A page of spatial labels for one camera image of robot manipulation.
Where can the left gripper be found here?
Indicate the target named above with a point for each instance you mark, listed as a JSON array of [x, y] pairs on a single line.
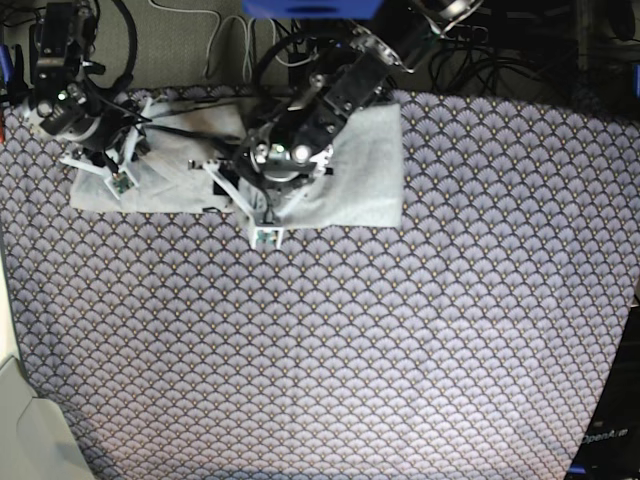
[[271, 166]]

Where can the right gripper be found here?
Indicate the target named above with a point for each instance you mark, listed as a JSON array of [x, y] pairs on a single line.
[[86, 115]]

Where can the grey T-shirt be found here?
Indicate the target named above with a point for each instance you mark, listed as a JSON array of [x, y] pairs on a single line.
[[364, 188]]

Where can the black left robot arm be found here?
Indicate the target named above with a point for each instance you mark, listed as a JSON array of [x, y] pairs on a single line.
[[353, 55]]

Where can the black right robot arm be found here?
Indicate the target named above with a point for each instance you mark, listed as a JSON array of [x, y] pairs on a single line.
[[64, 45]]

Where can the black adapter box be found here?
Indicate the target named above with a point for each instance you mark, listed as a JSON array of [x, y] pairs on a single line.
[[302, 64]]

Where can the blue box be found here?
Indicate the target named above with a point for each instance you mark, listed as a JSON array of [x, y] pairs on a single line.
[[312, 9]]

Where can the black power strip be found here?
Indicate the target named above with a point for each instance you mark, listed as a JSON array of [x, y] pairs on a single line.
[[467, 34]]

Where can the fan-patterned table cloth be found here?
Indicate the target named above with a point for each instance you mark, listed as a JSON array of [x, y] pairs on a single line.
[[471, 342]]

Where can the grey plastic bin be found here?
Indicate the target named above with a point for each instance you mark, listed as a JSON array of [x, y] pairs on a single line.
[[36, 442]]

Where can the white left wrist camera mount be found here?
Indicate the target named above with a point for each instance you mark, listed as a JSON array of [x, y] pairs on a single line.
[[265, 217]]

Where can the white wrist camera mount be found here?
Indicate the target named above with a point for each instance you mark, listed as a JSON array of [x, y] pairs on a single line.
[[265, 217], [120, 165]]

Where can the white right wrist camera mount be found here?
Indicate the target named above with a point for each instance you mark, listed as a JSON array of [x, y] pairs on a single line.
[[120, 165]]

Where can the black OpenArm base plate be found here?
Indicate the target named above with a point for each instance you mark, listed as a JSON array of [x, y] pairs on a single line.
[[610, 447]]

